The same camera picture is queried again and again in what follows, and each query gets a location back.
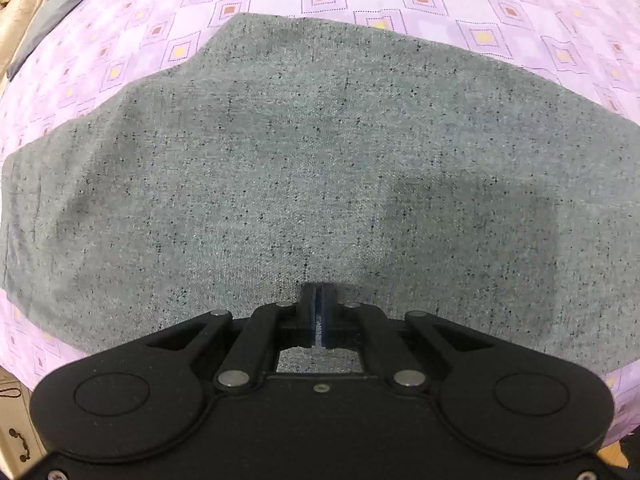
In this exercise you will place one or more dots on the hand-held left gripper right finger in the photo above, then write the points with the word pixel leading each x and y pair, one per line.
pixel 326 316

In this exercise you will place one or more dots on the grey speckled pants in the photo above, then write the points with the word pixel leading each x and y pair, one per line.
pixel 300 160

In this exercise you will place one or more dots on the blue-grey cloth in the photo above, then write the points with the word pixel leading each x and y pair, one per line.
pixel 65 5

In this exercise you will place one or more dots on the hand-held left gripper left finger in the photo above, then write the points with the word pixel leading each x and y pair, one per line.
pixel 310 316

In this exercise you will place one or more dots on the golden cream pillow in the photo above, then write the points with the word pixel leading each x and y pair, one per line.
pixel 22 5

